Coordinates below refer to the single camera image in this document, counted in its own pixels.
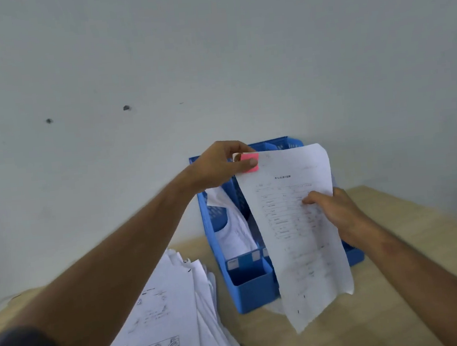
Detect person's left hand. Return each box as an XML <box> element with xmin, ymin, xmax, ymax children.
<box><xmin>185</xmin><ymin>137</ymin><xmax>261</xmax><ymax>194</ymax></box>

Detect person's right hand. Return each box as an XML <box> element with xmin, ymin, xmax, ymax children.
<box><xmin>301</xmin><ymin>184</ymin><xmax>376</xmax><ymax>253</ymax></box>

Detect pink sticky note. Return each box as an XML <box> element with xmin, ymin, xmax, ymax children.
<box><xmin>239</xmin><ymin>152</ymin><xmax>261</xmax><ymax>174</ymax></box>

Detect white printed paper sheet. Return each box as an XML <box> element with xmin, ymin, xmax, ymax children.
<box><xmin>232</xmin><ymin>141</ymin><xmax>359</xmax><ymax>339</ymax></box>

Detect person's left forearm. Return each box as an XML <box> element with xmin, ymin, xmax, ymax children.
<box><xmin>0</xmin><ymin>166</ymin><xmax>222</xmax><ymax>346</ymax></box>

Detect person's right forearm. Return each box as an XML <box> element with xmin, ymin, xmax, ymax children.
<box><xmin>339</xmin><ymin>208</ymin><xmax>457</xmax><ymax>346</ymax></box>

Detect white papers in organizer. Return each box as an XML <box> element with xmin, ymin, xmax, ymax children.
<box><xmin>204</xmin><ymin>183</ymin><xmax>260</xmax><ymax>262</ymax></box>

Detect blue plastic file organizer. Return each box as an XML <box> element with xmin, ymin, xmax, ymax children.
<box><xmin>187</xmin><ymin>129</ymin><xmax>370</xmax><ymax>319</ymax></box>

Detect pile of printed papers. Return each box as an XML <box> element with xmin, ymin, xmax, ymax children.
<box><xmin>76</xmin><ymin>241</ymin><xmax>255</xmax><ymax>346</ymax></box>

